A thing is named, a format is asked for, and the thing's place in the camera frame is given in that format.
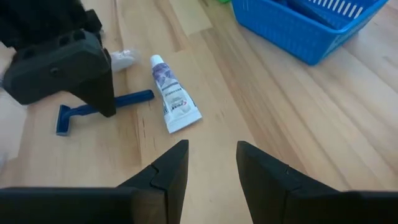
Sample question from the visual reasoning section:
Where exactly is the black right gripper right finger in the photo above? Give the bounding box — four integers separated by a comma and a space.
236, 140, 346, 224

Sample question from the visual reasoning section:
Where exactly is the small white toothpaste tube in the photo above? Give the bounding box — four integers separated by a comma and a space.
150, 54, 203, 134

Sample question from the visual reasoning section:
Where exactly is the small bluish wrapped toiletry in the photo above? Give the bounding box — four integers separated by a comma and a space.
0, 90, 29, 170

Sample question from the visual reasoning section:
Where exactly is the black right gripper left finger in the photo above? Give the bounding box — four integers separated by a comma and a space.
117, 139, 190, 224

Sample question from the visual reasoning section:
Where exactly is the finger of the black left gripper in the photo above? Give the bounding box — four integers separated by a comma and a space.
2, 29, 118, 118

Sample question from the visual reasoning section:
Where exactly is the small white object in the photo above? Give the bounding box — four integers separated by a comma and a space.
110, 49, 141, 73

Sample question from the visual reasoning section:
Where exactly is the blue plastic basket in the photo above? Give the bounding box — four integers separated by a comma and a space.
231, 0, 389, 66

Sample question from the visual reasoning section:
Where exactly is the dark blue disposable razor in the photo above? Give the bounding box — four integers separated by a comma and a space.
55, 89, 155, 137

